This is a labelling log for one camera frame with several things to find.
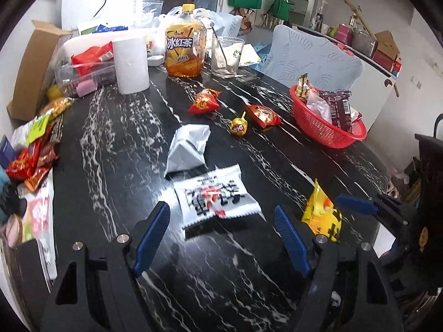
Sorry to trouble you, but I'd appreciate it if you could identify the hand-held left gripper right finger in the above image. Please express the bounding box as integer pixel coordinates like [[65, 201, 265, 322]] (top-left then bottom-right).
[[274, 205, 404, 332]]

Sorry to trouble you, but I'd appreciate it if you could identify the open cardboard box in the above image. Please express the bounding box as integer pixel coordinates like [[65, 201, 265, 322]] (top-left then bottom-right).
[[374, 30, 402, 63]]

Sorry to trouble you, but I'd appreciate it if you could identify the yellow snack packet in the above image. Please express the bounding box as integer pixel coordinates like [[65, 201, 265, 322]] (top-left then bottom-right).
[[300, 179, 343, 243]]

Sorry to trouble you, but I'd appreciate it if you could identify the grey container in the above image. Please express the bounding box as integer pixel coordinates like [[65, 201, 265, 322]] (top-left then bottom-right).
[[353, 29, 378, 58]]

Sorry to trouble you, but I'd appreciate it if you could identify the yellow white packet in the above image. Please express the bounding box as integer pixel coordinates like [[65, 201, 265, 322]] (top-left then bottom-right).
[[239, 43, 262, 66]]

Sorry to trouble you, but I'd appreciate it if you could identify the clear zip bag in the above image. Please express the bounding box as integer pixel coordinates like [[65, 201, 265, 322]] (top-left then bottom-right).
[[133, 0, 164, 28]]

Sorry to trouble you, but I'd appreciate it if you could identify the plastic covered chair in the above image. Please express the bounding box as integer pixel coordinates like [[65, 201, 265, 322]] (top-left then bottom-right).
[[216, 13, 244, 40]]

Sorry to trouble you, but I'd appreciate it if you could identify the clear plastic container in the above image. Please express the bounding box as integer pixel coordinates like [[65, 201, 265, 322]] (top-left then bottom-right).
[[53, 57, 116, 99]]

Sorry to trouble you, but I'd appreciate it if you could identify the red plastic basket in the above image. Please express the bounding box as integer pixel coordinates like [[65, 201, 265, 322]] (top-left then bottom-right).
[[289, 84, 368, 149]]

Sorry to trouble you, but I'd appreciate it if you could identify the white paper towel roll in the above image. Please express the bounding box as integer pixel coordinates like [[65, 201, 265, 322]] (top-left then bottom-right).
[[111, 37, 150, 95]]

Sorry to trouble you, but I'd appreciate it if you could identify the puffy red snack packet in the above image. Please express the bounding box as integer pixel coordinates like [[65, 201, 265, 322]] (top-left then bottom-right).
[[187, 88, 222, 115]]

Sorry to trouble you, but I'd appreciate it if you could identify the printed tote bag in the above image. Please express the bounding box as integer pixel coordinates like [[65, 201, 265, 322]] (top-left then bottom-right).
[[239, 7, 255, 30]]

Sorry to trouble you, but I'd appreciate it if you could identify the white foam tray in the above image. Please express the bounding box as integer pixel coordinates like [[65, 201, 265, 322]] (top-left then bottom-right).
[[57, 29, 163, 63]]

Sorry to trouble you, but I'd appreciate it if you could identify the pink box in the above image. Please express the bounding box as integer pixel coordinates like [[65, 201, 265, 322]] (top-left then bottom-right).
[[337, 24, 354, 44]]

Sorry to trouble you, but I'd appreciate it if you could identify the brown chocolate packet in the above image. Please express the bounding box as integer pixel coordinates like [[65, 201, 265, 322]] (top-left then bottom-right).
[[318, 90, 362, 134]]

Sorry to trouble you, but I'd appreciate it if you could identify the chair with blue cover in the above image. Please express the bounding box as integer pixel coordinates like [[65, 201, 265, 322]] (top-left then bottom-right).
[[258, 24, 365, 92]]

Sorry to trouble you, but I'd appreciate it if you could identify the iced tea bottle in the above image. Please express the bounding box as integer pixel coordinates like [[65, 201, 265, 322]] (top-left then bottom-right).
[[163, 3, 208, 78]]

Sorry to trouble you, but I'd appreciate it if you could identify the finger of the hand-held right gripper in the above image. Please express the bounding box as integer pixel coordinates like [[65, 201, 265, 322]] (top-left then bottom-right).
[[335, 194, 416, 229]]

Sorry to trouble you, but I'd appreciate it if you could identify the blue white tissue pack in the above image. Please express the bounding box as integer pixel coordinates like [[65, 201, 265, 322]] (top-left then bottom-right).
[[93, 24, 128, 36]]

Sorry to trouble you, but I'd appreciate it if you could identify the silver foil packet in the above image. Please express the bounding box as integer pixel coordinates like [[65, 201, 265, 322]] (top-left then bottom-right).
[[164, 123, 211, 180]]

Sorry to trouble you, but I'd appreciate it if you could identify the metal straw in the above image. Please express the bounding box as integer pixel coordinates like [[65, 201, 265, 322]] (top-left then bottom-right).
[[209, 24, 229, 73]]

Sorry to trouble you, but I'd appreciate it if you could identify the red box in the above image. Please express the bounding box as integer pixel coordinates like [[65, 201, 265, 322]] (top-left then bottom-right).
[[372, 50, 402, 77]]

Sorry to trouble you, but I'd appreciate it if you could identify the yellow lemon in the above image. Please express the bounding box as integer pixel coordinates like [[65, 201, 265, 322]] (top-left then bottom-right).
[[46, 85, 65, 101]]

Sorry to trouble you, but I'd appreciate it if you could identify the white plastic bag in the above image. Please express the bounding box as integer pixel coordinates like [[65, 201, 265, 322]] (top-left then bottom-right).
[[157, 6, 229, 28]]

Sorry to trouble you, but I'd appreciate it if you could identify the blue plush toy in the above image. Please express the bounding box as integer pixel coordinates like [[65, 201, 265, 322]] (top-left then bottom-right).
[[0, 166, 28, 222]]

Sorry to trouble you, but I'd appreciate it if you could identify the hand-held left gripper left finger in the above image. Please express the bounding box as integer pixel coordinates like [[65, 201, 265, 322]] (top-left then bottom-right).
[[42, 201, 171, 332]]

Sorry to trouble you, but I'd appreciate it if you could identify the white black-print snack packet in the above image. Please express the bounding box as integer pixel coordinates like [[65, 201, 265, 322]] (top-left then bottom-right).
[[173, 164, 262, 230]]

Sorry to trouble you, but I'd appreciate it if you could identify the pale translucent snack packet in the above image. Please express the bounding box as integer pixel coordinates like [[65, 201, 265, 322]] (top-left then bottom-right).
[[306, 88, 333, 123]]

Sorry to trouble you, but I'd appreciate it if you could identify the bamboo stick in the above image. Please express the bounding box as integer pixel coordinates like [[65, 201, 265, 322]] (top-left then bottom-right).
[[322, 0, 398, 97]]

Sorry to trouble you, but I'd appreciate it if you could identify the green label white packet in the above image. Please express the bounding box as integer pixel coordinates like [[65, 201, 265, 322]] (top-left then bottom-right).
[[12, 113, 51, 146]]

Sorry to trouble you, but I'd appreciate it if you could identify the yellow lollipop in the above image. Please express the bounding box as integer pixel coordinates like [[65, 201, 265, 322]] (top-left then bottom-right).
[[230, 111, 250, 135]]

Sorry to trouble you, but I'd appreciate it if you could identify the green white carton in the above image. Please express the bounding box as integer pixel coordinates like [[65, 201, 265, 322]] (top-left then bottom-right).
[[78, 21, 104, 37]]

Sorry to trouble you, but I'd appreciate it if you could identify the pink block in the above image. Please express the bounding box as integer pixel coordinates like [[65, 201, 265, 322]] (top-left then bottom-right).
[[77, 80, 97, 98]]

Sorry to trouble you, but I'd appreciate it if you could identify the brown cardboard box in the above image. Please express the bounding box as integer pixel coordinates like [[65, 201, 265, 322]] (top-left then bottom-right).
[[7, 20, 73, 121]]

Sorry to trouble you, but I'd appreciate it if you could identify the black power cable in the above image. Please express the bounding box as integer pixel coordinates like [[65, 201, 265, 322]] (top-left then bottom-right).
[[92, 0, 115, 19]]

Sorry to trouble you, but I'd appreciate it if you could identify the large pink white packet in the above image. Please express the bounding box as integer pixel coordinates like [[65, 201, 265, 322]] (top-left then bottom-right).
[[17, 169, 58, 281]]

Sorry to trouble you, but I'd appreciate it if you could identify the blue plastic bag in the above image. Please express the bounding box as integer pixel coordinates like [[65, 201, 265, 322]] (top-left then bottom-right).
[[253, 41, 274, 59]]

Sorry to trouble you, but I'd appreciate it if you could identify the red plastic packet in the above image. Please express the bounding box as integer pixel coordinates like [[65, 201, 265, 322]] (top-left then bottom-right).
[[71, 45, 115, 77]]

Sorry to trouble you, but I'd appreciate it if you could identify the clear drinking glass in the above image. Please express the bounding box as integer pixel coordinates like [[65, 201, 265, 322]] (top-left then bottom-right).
[[210, 35, 246, 79]]

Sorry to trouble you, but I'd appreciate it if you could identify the white refrigerator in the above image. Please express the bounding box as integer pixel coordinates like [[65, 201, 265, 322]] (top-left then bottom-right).
[[61, 0, 146, 32]]

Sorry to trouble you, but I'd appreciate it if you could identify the gold foil candy packet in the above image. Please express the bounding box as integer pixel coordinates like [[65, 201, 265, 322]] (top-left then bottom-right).
[[296, 74, 312, 99]]

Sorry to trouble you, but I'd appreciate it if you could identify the golden snack packet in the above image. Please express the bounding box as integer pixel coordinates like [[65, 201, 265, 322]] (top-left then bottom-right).
[[40, 97, 75, 116]]

